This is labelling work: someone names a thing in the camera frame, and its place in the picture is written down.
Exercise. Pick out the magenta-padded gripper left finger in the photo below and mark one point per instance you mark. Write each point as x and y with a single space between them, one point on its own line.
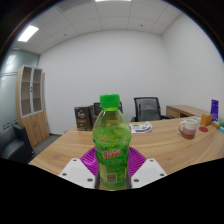
76 171

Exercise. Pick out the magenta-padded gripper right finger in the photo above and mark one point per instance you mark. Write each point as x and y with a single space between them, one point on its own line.
150 170

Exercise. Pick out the green drink bottle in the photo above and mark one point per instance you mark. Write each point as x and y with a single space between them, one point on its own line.
111 146

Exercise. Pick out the white printed leaflet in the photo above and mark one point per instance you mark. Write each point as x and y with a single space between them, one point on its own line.
140 127

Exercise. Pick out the dark brown small box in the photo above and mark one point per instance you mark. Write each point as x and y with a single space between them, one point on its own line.
82 118

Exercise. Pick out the white and brown mug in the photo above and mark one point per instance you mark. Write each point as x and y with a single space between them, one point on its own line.
189 128

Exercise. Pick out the grey mesh office chair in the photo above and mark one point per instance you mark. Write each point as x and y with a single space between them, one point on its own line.
148 110

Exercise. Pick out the wooden shelf cabinet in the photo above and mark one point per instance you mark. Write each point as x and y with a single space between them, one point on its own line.
35 123

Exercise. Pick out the black leather armchair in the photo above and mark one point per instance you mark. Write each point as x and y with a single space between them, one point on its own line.
13 143

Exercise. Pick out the wooden side desk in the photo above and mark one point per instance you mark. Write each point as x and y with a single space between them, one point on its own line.
185 110

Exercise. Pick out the beige small box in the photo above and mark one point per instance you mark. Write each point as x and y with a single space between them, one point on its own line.
216 124

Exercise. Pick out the purple retail package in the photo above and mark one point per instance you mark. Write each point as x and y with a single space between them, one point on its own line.
215 110

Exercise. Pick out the rectangular ceiling light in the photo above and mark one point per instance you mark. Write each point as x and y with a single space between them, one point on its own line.
28 33

